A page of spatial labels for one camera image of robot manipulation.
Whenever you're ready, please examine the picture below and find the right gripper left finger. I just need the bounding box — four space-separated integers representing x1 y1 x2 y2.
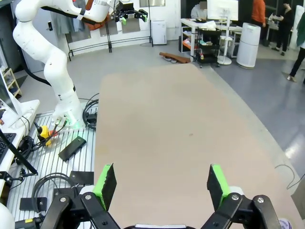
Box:
39 163 122 229

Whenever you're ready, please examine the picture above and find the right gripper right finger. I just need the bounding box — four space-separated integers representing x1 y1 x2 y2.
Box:
200 163 282 229

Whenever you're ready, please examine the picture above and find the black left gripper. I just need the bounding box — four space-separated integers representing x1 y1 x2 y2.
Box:
113 0 149 26

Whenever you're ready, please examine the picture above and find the black metal plate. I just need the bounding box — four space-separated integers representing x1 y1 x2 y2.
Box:
19 196 48 212
70 170 95 187

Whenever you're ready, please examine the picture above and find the small white air purifier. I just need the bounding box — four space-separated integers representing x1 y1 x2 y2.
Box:
151 20 168 46

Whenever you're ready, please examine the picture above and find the black clothes rack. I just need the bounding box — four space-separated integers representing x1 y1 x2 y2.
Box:
64 18 154 62

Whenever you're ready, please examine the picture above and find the black flat box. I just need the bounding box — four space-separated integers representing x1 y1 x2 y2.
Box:
58 135 87 163

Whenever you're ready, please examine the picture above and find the white cluttered table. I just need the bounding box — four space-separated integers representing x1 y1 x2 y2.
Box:
179 18 244 59

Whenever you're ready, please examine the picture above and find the brown board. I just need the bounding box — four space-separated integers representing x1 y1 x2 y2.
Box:
159 51 191 65

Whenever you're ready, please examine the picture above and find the seated person in white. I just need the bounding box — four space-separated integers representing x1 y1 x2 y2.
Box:
190 0 209 21

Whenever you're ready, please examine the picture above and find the black utility cart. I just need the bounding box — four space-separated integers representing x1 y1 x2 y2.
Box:
195 27 221 68

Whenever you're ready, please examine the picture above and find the yellow emergency stop button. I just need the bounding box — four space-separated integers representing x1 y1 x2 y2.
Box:
38 125 54 147

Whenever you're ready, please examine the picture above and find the white monitor on stand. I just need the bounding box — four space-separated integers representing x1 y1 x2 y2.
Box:
206 0 240 66

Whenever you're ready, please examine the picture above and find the black tripod rod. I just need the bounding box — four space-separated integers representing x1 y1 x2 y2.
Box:
0 129 39 176

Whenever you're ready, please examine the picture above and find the black keyboard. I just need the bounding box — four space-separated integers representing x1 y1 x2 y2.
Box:
0 132 18 169

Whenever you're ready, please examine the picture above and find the white monitor stand base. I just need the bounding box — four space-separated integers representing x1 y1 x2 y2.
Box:
0 69 41 130

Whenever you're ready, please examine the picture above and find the tall white air purifier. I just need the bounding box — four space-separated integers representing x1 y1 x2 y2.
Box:
236 21 261 70

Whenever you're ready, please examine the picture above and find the person in orange top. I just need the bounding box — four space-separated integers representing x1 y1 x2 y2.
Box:
252 0 267 28

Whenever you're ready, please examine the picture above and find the wooden shelf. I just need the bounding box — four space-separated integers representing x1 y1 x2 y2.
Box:
0 67 23 100

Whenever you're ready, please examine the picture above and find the person with green scarf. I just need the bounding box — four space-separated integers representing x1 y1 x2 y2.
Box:
286 4 305 84

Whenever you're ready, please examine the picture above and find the slotted aluminium base plate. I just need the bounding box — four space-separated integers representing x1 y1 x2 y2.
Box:
6 111 99 229

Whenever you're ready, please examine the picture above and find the black cable coil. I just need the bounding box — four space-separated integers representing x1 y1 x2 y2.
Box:
81 92 100 132
30 172 81 214

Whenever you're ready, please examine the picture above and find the thin floor cable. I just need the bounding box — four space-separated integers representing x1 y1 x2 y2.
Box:
274 164 305 192

